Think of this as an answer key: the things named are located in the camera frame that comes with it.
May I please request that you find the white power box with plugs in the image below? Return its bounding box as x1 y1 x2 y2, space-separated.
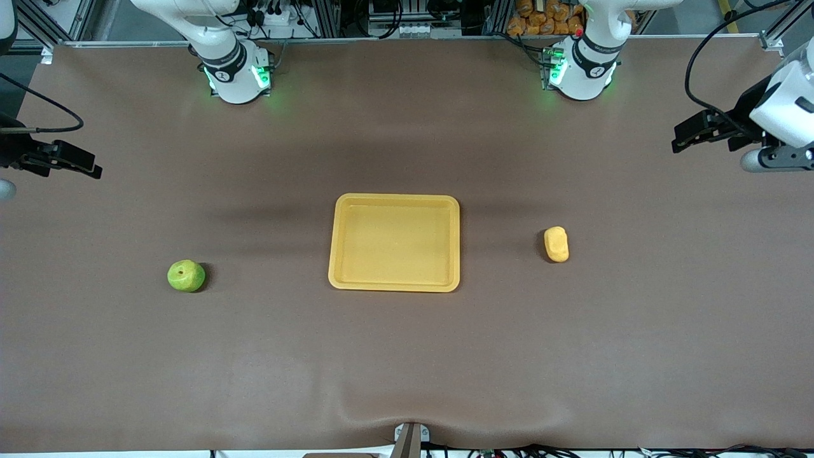
247 0 301 40

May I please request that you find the yellow cable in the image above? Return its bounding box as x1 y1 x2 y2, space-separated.
717 0 743 34

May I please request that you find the brown table mat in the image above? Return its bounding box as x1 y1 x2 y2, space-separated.
0 37 814 454

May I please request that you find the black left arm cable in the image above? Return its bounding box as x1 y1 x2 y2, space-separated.
684 0 799 137

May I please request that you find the bag of orange snacks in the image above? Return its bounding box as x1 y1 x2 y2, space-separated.
507 0 587 36

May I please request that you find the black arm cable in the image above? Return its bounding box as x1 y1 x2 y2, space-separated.
0 72 85 134
684 0 799 137

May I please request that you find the yellow plastic tray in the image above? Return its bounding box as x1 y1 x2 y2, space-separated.
328 193 461 293

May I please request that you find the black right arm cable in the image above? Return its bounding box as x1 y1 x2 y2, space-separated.
0 72 85 134

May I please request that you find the green apple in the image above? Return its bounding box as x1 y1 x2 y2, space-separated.
167 259 207 293

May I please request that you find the aluminium table edge rail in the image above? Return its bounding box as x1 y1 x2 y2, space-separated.
39 34 787 64

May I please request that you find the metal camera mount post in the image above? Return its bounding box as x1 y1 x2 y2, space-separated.
391 422 431 458

